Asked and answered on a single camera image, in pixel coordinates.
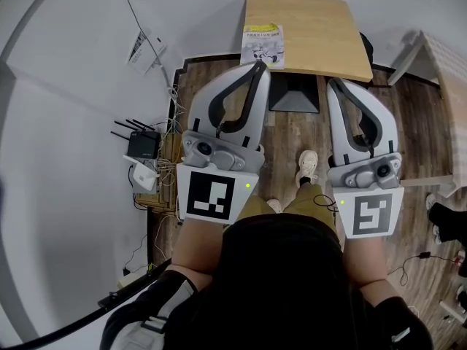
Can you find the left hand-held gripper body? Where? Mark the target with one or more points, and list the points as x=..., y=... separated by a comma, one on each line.
x=209, y=191

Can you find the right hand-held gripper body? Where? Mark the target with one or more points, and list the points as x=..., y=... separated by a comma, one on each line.
x=372, y=210

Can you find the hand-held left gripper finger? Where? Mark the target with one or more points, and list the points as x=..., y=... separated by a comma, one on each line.
x=259, y=111
x=198, y=104

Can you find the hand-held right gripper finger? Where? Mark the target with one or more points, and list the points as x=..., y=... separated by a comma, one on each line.
x=388, y=130
x=339, y=140

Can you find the white paper booklet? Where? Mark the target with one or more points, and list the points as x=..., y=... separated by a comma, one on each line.
x=262, y=47

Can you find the person's right forearm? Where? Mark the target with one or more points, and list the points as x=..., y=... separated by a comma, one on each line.
x=365, y=264

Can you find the person's left forearm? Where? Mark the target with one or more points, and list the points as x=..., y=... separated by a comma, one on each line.
x=197, y=246

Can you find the black table base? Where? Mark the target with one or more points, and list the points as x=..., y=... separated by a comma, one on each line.
x=293, y=97

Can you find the person's right white sneaker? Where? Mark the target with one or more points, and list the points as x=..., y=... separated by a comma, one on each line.
x=307, y=164

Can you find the person's white sneaker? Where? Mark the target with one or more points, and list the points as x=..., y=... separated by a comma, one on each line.
x=307, y=164
x=274, y=204

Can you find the person's khaki shorts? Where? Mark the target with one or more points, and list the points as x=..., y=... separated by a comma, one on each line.
x=310, y=201

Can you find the person's left white sneaker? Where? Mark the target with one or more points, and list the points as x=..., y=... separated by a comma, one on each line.
x=274, y=204

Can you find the white network device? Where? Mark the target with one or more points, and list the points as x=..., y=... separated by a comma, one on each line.
x=144, y=177

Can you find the black router with antennas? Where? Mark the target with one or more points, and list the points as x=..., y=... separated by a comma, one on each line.
x=144, y=144

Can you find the black chair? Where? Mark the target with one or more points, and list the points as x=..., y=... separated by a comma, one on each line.
x=366, y=49

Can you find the small black plug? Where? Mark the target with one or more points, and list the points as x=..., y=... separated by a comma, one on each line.
x=126, y=270

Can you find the person's black shirt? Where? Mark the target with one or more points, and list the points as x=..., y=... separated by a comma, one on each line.
x=277, y=286

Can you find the white floor socket box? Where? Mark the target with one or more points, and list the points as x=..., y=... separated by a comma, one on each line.
x=127, y=281

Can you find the white wall electrical panel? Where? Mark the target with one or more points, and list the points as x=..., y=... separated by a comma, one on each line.
x=138, y=51

